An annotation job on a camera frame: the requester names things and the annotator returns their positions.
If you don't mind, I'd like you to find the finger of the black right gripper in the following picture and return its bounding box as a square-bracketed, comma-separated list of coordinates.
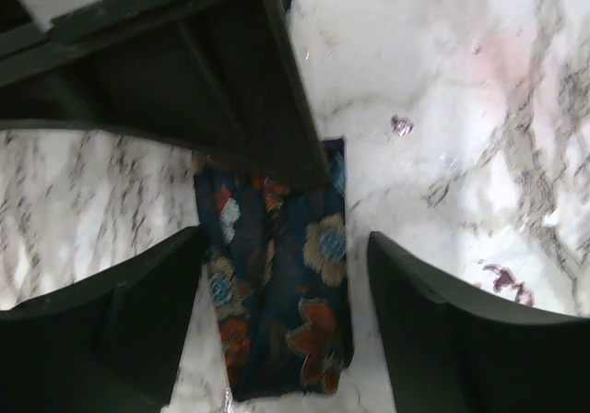
[1, 0, 330, 188]

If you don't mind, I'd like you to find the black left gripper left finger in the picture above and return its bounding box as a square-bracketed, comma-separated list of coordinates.
[1, 227, 207, 412]

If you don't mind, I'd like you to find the navy floral tie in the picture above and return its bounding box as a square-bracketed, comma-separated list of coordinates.
[195, 139, 354, 401]

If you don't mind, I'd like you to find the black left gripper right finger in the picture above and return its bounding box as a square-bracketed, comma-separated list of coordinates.
[367, 231, 589, 412]

